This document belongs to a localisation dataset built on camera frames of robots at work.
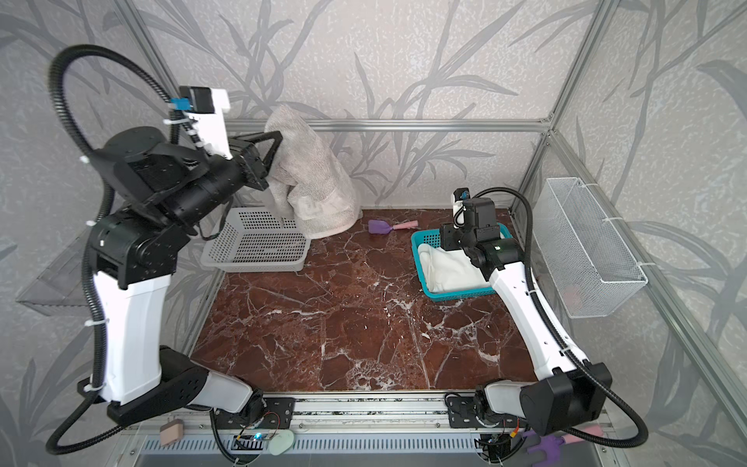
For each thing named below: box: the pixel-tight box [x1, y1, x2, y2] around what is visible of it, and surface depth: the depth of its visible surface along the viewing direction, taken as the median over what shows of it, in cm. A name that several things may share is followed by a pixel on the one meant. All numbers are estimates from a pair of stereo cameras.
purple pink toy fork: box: [522, 424, 605, 467], surface depth 70 cm
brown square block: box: [159, 418, 184, 446], surface depth 71 cm
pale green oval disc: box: [268, 429, 294, 457], surface depth 70 cm
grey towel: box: [264, 104, 363, 240], surface depth 52 cm
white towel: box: [418, 243, 492, 293], surface depth 99 cm
